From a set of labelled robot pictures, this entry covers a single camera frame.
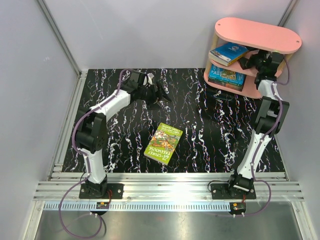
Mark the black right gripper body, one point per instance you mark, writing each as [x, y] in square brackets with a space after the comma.
[258, 60]

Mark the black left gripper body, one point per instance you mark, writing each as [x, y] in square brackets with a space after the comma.
[148, 94]

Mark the pink three-tier shelf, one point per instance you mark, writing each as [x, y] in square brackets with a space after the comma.
[254, 34]

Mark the blue back-cover book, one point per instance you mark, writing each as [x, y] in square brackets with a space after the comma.
[228, 53]

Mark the Tale of Two Cities book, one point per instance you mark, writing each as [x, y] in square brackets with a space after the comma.
[222, 86]

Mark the blue 26-Storey Treehouse book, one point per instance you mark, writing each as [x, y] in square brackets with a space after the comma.
[226, 76]

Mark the lime green book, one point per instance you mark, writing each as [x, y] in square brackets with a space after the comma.
[163, 143]

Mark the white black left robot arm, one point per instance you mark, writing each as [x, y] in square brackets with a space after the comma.
[89, 134]

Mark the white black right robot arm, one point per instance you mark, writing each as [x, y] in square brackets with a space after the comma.
[268, 121]

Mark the black marble pattern mat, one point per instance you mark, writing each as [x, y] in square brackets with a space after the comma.
[216, 127]

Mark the right corner aluminium post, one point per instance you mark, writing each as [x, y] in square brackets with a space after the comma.
[287, 13]

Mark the corner aluminium post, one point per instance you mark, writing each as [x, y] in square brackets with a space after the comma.
[287, 13]
[58, 35]

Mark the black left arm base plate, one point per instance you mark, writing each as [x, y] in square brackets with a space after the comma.
[115, 191]

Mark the left corner aluminium post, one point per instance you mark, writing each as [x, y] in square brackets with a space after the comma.
[58, 35]

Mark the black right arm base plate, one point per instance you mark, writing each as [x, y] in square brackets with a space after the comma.
[221, 191]

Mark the aluminium rail frame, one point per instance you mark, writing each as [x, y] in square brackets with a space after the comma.
[93, 85]

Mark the white slotted cable duct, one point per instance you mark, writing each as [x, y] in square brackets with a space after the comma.
[216, 206]

